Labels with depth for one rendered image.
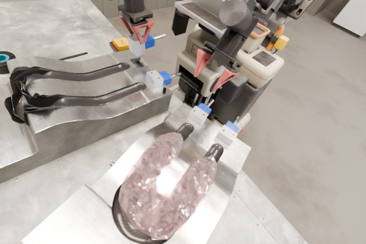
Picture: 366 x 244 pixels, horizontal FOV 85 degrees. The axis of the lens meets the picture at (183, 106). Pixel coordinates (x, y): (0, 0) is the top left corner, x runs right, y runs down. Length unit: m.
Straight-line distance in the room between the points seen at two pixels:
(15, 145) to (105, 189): 0.24
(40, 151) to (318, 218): 1.77
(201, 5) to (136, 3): 0.33
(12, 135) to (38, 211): 0.19
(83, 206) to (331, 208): 1.83
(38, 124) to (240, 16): 0.48
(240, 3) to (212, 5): 0.40
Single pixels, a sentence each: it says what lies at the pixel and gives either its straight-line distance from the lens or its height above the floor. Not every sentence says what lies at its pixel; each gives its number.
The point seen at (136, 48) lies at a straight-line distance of 0.68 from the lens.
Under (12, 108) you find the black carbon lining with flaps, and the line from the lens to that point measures 0.65.
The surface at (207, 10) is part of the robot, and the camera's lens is 0.86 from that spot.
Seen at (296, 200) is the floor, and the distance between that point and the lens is 1.84.
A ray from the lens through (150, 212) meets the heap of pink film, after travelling 0.46.
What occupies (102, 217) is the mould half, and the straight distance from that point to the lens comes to 0.44.
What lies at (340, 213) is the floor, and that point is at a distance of 2.06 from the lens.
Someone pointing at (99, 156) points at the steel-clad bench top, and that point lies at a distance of 0.61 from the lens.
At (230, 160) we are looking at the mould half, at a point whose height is 0.86.
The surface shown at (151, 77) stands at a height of 0.92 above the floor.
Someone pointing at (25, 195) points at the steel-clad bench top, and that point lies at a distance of 0.61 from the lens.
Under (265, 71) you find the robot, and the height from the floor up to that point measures 0.80.
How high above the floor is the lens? 1.34
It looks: 47 degrees down
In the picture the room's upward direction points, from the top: 19 degrees clockwise
